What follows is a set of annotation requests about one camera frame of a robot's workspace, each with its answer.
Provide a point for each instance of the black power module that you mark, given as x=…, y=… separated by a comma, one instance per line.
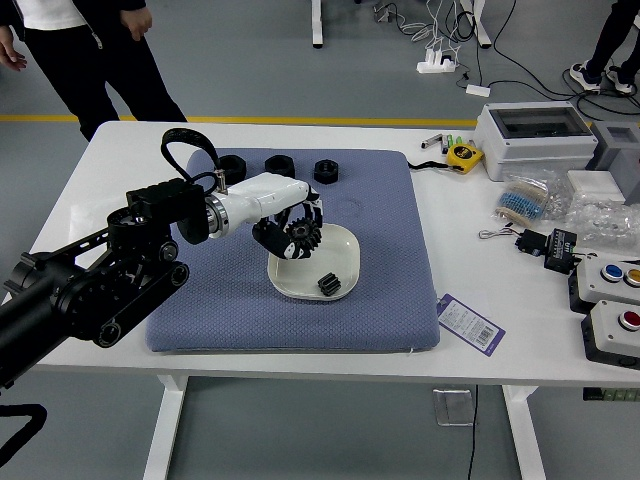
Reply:
x=560, y=250

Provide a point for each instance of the white power adapter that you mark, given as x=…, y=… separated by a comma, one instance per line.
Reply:
x=477, y=90

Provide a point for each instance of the white power strip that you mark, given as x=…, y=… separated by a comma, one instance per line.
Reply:
x=430, y=67

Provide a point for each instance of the small black gear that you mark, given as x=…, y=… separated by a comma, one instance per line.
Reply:
x=329, y=285

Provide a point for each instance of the white desk leg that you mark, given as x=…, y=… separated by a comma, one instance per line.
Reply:
x=481, y=25
x=317, y=25

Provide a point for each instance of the clear plastic parts bag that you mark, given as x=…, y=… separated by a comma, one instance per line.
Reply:
x=605, y=220

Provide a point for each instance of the big black gear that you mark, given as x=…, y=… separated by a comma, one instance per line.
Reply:
x=304, y=236

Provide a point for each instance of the big black hex nut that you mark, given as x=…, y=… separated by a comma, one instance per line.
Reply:
x=270, y=167
x=240, y=175

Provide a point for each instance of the red button box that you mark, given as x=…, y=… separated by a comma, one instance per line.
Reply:
x=607, y=335

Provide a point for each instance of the small black hex nut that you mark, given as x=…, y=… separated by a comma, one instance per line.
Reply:
x=318, y=176

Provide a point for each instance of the white table leg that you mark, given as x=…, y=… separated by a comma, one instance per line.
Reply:
x=165, y=425
x=525, y=435

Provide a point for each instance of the person's left hand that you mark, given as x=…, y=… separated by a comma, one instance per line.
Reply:
x=139, y=20

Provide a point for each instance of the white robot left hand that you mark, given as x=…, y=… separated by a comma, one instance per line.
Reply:
x=270, y=192

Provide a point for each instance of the white foam block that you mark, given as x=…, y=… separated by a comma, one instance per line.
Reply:
x=595, y=182

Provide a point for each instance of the bag of blue resistors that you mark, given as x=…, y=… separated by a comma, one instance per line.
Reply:
x=520, y=200

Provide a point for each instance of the blue-grey padded mat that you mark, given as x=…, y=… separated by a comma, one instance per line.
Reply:
x=300, y=325

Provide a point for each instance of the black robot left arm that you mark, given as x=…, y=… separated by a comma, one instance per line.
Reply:
x=100, y=295

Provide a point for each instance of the purple and white tag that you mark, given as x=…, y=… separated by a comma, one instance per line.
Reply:
x=467, y=325

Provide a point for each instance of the person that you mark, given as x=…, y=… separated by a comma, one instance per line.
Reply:
x=85, y=65
x=607, y=35

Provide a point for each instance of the clear plastic holder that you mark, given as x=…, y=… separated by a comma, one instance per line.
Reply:
x=452, y=407

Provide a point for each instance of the blue and yellow button box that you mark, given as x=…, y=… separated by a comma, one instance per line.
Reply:
x=600, y=287

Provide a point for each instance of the white square dish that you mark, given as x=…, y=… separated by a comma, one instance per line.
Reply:
x=300, y=277

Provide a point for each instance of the grey enclosure with clear lid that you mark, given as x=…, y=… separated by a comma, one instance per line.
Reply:
x=530, y=150

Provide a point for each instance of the person's right hand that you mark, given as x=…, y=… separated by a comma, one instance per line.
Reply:
x=11, y=54

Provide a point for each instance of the grey square block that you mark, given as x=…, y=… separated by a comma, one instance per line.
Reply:
x=627, y=170

